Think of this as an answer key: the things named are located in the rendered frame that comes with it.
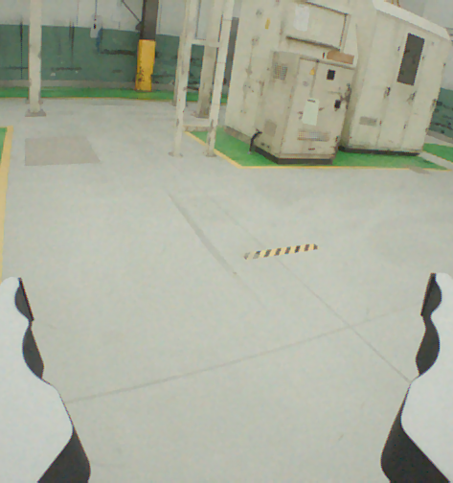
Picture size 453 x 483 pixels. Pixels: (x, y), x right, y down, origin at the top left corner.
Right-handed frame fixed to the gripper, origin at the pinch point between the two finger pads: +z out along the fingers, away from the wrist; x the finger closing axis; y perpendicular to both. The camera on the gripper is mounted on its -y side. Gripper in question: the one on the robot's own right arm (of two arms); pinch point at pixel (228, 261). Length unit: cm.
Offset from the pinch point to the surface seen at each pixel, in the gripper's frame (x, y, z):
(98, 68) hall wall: -282, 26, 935
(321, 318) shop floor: 51, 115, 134
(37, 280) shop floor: -91, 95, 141
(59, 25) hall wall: -353, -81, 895
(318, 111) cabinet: 117, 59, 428
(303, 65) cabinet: 93, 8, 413
